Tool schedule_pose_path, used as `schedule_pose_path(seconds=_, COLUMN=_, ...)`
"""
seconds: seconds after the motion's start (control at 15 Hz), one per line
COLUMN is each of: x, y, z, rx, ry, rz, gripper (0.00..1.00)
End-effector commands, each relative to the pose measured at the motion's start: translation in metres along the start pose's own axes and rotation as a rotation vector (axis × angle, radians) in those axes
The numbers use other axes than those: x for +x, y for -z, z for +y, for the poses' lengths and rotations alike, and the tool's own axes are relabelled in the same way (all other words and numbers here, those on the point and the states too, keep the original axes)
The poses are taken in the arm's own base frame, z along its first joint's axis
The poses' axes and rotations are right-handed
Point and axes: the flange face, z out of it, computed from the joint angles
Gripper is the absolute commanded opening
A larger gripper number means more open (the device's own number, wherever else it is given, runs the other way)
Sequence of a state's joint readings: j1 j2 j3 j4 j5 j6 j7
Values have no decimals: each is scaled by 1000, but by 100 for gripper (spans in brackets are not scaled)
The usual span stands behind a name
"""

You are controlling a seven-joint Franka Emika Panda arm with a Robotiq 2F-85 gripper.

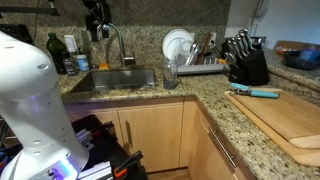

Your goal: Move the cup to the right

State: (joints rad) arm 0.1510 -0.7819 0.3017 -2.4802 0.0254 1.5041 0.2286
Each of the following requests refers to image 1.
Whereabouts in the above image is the clear drinking glass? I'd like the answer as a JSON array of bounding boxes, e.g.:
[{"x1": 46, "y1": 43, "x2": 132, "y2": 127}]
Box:
[{"x1": 162, "y1": 58, "x2": 178, "y2": 90}]

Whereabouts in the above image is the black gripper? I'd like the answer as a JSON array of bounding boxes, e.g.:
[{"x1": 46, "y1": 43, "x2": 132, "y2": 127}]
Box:
[{"x1": 82, "y1": 0, "x2": 112, "y2": 42}]

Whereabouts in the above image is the dish drying rack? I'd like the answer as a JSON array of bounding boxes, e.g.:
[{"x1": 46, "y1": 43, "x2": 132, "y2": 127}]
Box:
[{"x1": 178, "y1": 55, "x2": 229, "y2": 75}]

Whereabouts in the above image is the black knife block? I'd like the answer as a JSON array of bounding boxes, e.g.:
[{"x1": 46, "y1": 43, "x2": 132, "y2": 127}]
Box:
[{"x1": 222, "y1": 28, "x2": 270, "y2": 86}]

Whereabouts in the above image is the stainless steel sink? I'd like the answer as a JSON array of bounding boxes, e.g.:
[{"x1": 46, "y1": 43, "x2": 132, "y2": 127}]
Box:
[{"x1": 72, "y1": 69, "x2": 155, "y2": 92}]

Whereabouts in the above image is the metal drawer handle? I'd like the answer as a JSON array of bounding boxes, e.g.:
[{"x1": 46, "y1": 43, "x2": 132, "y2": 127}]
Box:
[{"x1": 208, "y1": 126, "x2": 238, "y2": 168}]

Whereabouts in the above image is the wooden cabinet door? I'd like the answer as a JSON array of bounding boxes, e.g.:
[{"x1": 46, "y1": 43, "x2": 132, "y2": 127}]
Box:
[{"x1": 118, "y1": 105, "x2": 183, "y2": 172}]

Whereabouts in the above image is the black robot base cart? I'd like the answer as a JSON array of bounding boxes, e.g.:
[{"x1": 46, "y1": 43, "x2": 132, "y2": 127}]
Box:
[{"x1": 0, "y1": 114, "x2": 148, "y2": 180}]

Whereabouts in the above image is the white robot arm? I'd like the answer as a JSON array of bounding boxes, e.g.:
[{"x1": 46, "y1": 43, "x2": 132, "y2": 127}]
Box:
[{"x1": 0, "y1": 32, "x2": 113, "y2": 180}]

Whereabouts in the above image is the stainless steel faucet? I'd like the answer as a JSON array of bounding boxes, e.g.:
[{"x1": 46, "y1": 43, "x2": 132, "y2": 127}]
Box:
[{"x1": 107, "y1": 23, "x2": 136, "y2": 68}]

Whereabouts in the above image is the orange sponge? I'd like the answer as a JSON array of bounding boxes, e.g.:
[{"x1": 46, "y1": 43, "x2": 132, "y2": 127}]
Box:
[{"x1": 99, "y1": 63, "x2": 109, "y2": 70}]

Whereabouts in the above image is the small blue lidded jar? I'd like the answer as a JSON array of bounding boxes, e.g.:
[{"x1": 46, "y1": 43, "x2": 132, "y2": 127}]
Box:
[{"x1": 77, "y1": 55, "x2": 90, "y2": 71}]

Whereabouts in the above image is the dark green glass bottle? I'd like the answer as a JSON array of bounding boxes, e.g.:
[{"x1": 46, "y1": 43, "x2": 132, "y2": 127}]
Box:
[{"x1": 46, "y1": 33, "x2": 69, "y2": 74}]

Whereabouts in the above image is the white plate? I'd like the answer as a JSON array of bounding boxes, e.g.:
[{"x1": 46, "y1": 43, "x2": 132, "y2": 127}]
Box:
[{"x1": 162, "y1": 29, "x2": 194, "y2": 60}]

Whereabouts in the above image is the wooden cutting board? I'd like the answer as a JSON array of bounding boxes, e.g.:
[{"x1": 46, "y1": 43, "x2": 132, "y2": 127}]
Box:
[{"x1": 224, "y1": 88, "x2": 320, "y2": 167}]

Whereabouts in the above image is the dark blue bowl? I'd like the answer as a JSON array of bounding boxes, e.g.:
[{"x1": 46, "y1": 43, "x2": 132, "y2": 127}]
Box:
[{"x1": 284, "y1": 44, "x2": 320, "y2": 70}]

